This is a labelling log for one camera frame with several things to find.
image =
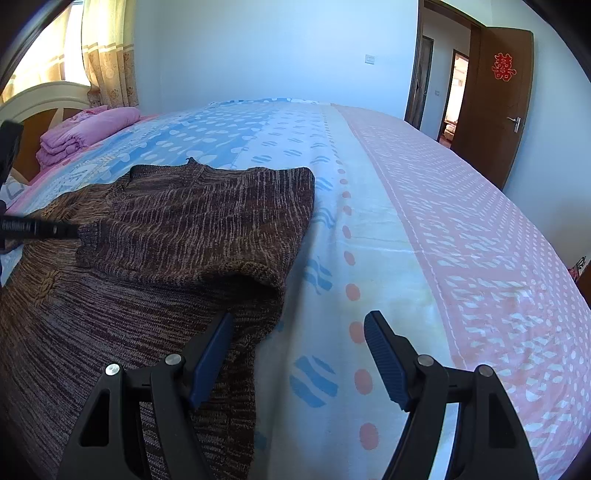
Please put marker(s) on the dark wooden hallway door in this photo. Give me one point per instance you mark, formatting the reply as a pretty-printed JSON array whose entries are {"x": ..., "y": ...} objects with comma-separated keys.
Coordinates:
[{"x": 421, "y": 83}]

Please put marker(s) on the red paper door decoration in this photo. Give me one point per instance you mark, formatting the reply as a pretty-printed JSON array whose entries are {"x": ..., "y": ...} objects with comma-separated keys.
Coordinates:
[{"x": 503, "y": 67}]

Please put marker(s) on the brown knitted sweater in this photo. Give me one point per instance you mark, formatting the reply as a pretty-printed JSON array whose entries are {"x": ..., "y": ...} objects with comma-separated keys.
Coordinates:
[{"x": 184, "y": 221}]

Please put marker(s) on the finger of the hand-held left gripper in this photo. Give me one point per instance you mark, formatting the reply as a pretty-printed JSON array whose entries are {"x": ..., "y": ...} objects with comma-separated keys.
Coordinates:
[{"x": 41, "y": 229}]

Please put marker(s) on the white wooden headboard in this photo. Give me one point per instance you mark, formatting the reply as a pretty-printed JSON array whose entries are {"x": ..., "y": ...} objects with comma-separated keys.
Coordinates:
[{"x": 32, "y": 99}]

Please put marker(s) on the beige patterned curtain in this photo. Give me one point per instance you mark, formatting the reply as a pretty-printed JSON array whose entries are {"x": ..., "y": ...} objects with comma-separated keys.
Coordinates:
[{"x": 111, "y": 60}]

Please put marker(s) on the blue pink patterned bed sheet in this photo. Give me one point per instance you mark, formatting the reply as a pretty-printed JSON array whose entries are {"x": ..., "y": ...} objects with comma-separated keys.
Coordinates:
[{"x": 415, "y": 230}]

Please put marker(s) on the brown door frame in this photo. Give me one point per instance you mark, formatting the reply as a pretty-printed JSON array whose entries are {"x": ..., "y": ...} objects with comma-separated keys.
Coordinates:
[{"x": 455, "y": 13}]

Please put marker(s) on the folded pink quilt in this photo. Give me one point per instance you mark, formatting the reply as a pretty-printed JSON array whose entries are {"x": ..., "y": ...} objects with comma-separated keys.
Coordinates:
[{"x": 92, "y": 127}]

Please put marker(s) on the brown wooden door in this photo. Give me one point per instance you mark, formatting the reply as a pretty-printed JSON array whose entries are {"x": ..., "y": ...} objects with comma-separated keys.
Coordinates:
[{"x": 489, "y": 124}]

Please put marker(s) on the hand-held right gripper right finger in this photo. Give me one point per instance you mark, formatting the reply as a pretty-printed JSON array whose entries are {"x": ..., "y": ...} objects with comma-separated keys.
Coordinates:
[{"x": 385, "y": 357}]

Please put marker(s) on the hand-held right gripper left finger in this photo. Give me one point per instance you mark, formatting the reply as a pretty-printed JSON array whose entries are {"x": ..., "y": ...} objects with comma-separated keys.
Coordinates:
[{"x": 213, "y": 355}]

